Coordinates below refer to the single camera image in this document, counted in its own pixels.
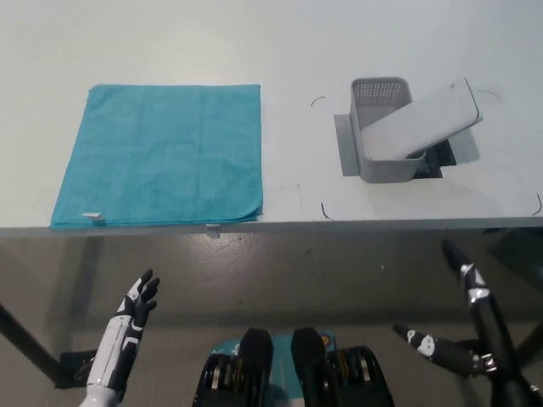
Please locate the white table edge sticker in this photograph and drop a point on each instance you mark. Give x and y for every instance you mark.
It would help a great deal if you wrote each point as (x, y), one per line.
(213, 230)

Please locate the white cloth label tag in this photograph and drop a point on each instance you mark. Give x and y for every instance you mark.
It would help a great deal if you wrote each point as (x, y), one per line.
(94, 216)

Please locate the black table foot plate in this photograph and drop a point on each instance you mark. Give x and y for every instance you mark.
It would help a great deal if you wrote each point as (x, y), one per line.
(70, 366)

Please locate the black diagonal table leg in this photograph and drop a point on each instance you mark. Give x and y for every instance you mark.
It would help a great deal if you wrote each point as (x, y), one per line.
(25, 335)

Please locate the white calculator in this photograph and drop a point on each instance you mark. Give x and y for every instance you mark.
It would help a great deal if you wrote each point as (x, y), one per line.
(420, 123)

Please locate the grey perforated plastic basket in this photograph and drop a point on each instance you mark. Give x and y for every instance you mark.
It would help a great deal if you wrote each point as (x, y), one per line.
(382, 171)

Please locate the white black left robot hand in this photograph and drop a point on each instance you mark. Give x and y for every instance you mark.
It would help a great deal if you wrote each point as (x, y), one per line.
(127, 322)

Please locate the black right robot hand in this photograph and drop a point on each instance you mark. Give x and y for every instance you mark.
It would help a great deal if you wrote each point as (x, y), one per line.
(492, 330)

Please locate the teal microfibre cloth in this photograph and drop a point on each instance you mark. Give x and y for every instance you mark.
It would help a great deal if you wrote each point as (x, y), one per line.
(161, 157)

